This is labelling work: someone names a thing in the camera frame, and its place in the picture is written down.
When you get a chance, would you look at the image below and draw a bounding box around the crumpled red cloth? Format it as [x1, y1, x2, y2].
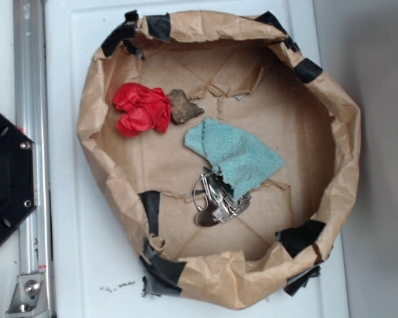
[113, 83, 172, 138]

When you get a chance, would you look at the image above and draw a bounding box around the aluminium frame rail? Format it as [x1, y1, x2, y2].
[13, 1, 56, 317]

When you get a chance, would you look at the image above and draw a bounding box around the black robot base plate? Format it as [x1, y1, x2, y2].
[0, 113, 36, 247]

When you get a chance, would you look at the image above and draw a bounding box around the aluminium corner bracket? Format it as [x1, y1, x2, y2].
[6, 273, 49, 317]

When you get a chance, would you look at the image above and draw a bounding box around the brown rock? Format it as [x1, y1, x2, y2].
[168, 89, 204, 125]

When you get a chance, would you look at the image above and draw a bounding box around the brown paper bag bin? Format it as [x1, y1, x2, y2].
[77, 11, 361, 309]

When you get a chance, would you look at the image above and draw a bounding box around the blue terry cloth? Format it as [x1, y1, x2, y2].
[184, 117, 285, 201]

